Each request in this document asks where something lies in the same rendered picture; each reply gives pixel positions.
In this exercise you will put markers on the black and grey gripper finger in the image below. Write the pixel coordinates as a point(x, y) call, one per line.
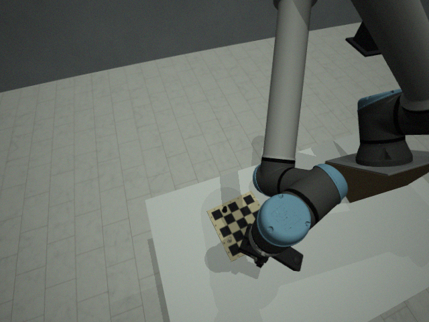
point(259, 263)

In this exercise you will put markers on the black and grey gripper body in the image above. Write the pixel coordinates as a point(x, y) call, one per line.
point(246, 248)

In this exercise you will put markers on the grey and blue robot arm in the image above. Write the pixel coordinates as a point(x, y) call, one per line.
point(299, 197)

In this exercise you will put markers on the beige and black chessboard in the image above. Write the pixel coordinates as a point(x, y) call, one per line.
point(241, 211)

